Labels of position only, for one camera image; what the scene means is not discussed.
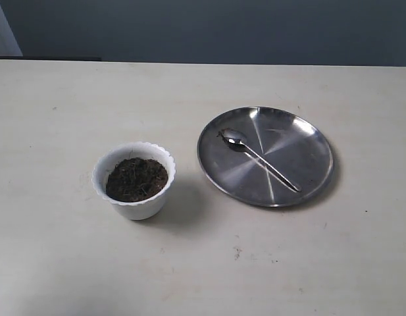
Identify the stainless steel spoon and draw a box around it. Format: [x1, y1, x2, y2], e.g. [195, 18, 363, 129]
[219, 128, 301, 192]

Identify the white scalloped flower pot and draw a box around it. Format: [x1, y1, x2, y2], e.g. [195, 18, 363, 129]
[91, 142, 176, 221]

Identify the dark potting soil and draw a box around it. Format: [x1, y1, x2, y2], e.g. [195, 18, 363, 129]
[105, 157, 168, 203]

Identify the round stainless steel plate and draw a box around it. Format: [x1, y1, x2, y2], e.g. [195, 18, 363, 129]
[197, 107, 334, 207]

